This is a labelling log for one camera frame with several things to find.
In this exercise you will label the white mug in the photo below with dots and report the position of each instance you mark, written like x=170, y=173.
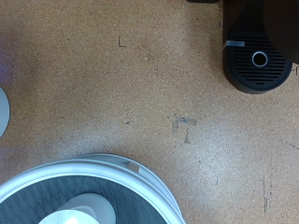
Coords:
x=90, y=205

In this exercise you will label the black Keurig coffee machine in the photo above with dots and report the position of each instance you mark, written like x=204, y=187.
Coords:
x=255, y=62

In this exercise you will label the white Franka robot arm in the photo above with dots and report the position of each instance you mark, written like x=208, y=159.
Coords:
x=2, y=112

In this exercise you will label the white two-tier turntable stand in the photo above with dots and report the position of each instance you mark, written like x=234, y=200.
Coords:
x=102, y=174

